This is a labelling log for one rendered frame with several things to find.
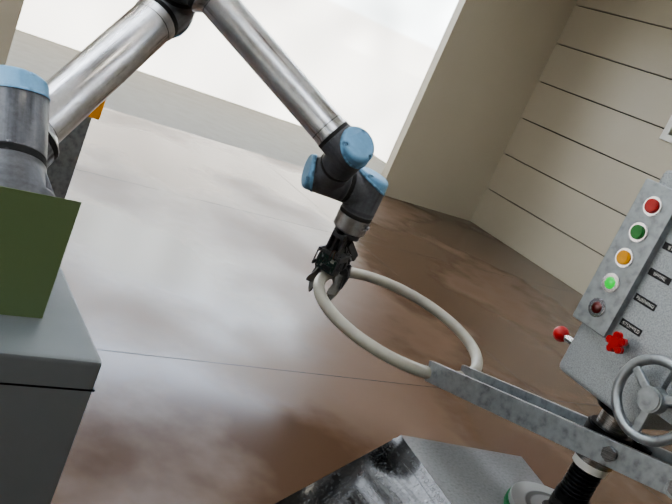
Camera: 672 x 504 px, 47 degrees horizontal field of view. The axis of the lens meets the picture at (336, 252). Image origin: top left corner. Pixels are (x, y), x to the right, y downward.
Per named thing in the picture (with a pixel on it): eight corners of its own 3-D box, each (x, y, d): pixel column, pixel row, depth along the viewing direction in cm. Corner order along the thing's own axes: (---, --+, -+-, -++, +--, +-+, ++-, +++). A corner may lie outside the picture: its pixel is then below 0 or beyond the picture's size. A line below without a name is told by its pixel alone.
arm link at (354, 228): (349, 205, 205) (378, 223, 202) (341, 221, 207) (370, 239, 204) (333, 207, 198) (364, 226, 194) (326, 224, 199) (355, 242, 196)
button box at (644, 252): (611, 339, 139) (691, 197, 132) (603, 337, 137) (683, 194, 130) (580, 317, 145) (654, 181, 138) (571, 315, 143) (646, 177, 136)
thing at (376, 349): (514, 392, 197) (520, 383, 196) (368, 377, 168) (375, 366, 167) (415, 288, 233) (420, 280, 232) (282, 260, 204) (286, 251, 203)
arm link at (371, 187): (353, 159, 198) (386, 172, 202) (333, 202, 202) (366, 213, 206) (362, 172, 190) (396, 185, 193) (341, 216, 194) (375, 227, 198)
